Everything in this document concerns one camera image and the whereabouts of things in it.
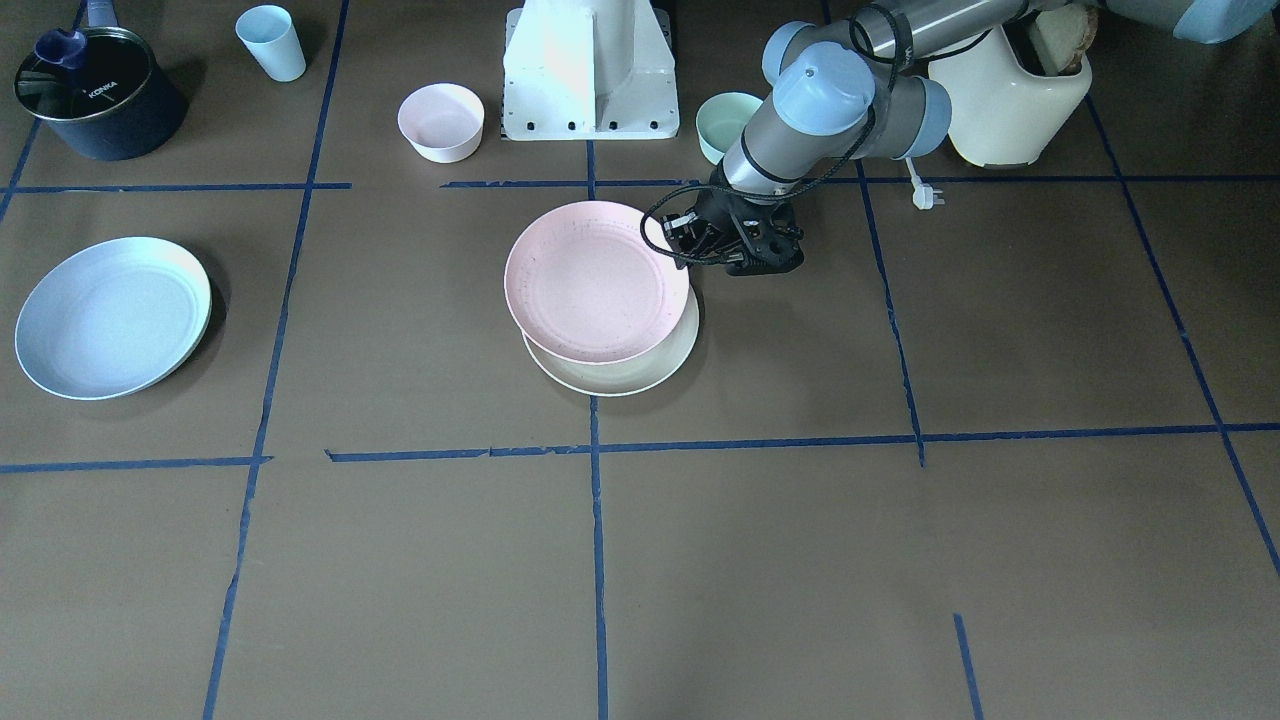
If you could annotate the pink plate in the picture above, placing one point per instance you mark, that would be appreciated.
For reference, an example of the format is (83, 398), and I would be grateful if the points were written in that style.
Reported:
(592, 282)

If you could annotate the dark blue pot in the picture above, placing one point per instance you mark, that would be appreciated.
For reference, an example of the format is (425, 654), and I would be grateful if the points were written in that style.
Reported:
(100, 89)

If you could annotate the green bowl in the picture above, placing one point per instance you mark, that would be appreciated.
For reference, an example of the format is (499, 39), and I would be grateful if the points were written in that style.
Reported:
(721, 120)

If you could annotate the light blue cup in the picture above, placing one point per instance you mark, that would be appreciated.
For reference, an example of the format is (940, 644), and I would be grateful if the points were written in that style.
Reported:
(269, 35)

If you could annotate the pink bowl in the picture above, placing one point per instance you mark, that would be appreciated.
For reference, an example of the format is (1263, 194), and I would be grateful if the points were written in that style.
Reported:
(444, 123)

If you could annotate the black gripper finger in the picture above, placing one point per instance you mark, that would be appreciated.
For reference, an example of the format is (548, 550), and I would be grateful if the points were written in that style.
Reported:
(699, 246)
(683, 226)

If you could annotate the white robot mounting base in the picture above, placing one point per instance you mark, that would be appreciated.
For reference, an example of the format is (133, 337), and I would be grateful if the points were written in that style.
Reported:
(589, 71)

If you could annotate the cream toaster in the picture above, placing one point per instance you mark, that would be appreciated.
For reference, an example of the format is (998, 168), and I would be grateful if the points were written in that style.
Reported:
(1008, 99)

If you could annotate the cream plate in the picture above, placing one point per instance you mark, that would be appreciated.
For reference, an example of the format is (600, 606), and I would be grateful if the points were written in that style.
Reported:
(628, 377)

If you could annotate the blue plate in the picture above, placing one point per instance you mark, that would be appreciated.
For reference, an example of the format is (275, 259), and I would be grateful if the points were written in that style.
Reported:
(113, 319)

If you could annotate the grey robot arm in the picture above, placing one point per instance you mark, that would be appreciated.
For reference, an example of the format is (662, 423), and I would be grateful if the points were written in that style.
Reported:
(896, 79)

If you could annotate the bread slice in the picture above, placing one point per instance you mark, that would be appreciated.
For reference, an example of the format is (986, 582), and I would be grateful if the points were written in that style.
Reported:
(1061, 37)

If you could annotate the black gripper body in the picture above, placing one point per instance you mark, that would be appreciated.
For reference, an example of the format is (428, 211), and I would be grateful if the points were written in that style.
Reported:
(717, 213)

